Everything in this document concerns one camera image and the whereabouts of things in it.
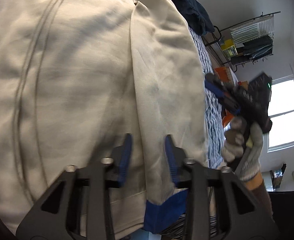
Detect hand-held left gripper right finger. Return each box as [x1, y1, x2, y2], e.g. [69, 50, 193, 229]
[163, 134, 281, 240]

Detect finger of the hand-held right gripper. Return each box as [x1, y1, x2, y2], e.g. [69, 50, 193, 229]
[205, 81, 241, 115]
[206, 73, 237, 97]

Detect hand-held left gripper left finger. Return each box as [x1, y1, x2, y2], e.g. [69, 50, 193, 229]
[15, 133, 134, 240]

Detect beige and blue jacket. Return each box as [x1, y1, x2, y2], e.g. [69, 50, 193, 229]
[0, 0, 210, 235]

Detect person's right forearm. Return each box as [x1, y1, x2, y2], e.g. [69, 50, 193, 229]
[244, 172, 275, 223]

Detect dark hanging clothes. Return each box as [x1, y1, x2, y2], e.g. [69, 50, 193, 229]
[230, 35, 273, 65]

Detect black metal clothes rack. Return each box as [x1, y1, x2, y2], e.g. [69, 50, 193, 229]
[203, 11, 281, 73]

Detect dark clothes pile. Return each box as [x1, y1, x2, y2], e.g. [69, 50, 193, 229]
[158, 0, 216, 36]

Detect person's right hand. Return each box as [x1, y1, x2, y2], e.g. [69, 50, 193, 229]
[220, 117, 264, 182]

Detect bright window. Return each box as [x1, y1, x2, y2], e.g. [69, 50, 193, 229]
[267, 75, 294, 153]

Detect yellow box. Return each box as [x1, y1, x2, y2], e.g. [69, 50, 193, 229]
[220, 39, 238, 57]

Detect striped hanging cloth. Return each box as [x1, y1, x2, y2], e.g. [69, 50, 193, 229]
[229, 17, 274, 48]

